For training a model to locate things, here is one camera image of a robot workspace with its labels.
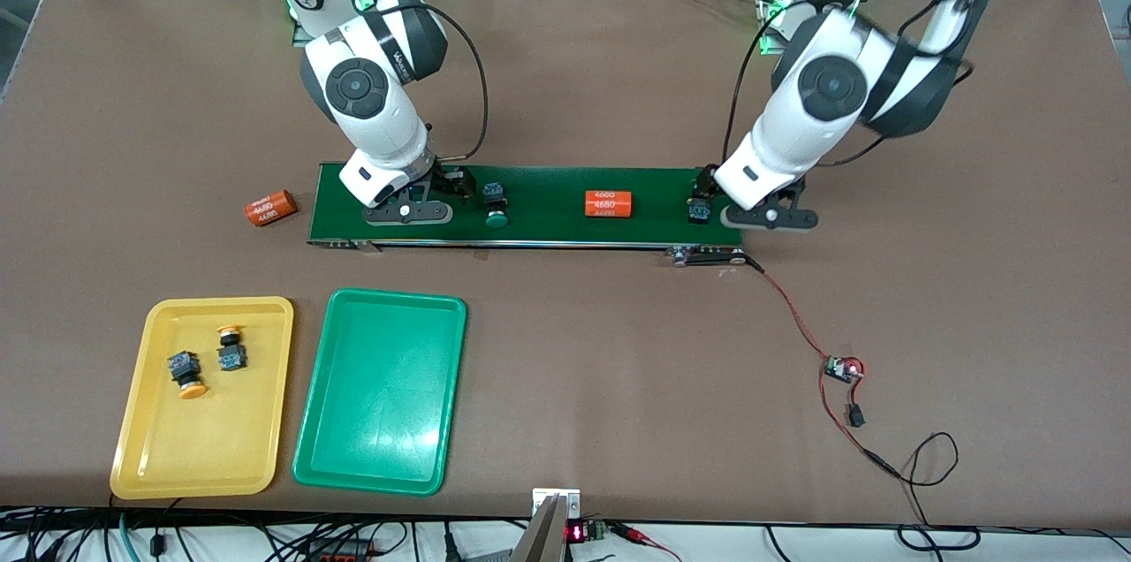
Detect orange cylinder with white print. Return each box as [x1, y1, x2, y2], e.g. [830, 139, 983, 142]
[244, 189, 298, 228]
[585, 190, 634, 218]

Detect yellow mushroom push button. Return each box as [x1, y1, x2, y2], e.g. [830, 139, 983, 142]
[217, 325, 247, 373]
[167, 351, 209, 401]

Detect green conveyor belt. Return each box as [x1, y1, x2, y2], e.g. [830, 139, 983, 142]
[307, 163, 748, 267]

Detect small motor controller board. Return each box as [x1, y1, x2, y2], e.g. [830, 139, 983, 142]
[824, 353, 866, 385]

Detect green plastic tray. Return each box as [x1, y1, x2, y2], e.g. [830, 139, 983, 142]
[292, 287, 468, 497]

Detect yellow plastic tray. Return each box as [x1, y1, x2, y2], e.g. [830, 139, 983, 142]
[109, 295, 295, 501]

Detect red clip leads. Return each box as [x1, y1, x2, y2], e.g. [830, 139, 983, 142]
[610, 522, 683, 562]

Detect grey metal stand bar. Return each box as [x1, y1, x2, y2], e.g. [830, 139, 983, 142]
[511, 496, 568, 562]

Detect black box with orange parts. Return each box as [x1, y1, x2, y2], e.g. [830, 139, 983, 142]
[305, 538, 374, 561]

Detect long black gripper cable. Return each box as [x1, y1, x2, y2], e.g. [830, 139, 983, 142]
[720, 0, 977, 170]
[378, 4, 490, 163]

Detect red black motor wire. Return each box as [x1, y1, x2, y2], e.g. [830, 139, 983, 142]
[742, 253, 839, 364]

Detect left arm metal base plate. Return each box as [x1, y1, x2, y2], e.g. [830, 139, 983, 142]
[755, 0, 792, 57]

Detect red black power wire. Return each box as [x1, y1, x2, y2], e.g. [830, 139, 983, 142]
[820, 376, 902, 482]

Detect thin black looped cable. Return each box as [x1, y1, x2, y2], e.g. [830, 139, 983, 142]
[884, 431, 982, 552]

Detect silver metal mounting bracket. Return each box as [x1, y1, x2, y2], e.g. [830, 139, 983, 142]
[532, 488, 581, 517]

